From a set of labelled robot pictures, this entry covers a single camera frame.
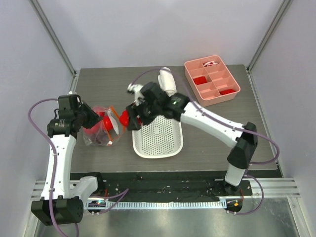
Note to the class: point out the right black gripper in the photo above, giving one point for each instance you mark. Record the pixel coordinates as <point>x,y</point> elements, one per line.
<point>138,114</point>

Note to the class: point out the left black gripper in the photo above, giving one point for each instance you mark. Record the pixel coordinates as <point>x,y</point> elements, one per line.
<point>95,118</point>

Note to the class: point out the clear zip top bag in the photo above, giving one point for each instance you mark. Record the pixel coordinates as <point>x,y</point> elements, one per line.
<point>114,134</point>

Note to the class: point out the red fake apple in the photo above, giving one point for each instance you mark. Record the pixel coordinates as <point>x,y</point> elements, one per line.
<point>96,127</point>
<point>109,123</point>

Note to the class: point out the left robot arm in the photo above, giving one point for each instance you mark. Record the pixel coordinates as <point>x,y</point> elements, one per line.
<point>60,202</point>

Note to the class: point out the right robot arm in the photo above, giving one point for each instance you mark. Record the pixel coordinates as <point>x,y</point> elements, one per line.
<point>240,138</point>

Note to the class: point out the dark fake grape bunch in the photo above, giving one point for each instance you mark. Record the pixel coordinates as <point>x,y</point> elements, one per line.
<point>101,139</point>

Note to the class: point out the white perforated plastic basket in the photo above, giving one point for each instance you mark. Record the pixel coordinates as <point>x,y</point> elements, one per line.
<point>162,138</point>

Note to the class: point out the rolled white towel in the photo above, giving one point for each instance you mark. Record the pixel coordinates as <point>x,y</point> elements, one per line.
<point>166,81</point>

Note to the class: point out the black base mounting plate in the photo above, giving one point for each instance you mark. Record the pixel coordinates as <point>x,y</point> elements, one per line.
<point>171,186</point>

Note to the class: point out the red block in tray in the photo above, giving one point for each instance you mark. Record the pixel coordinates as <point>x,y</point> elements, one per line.
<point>200,80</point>

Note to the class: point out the pink compartment organizer tray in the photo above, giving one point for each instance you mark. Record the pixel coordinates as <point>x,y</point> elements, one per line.
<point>218,78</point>

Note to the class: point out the red white item in tray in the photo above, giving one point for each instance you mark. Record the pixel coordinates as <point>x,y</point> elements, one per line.
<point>209,63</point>

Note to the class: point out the red block tray front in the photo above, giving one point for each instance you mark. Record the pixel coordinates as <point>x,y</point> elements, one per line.
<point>227,91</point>

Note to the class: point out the white slotted cable duct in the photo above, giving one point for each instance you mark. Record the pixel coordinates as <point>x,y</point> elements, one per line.
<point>96,205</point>

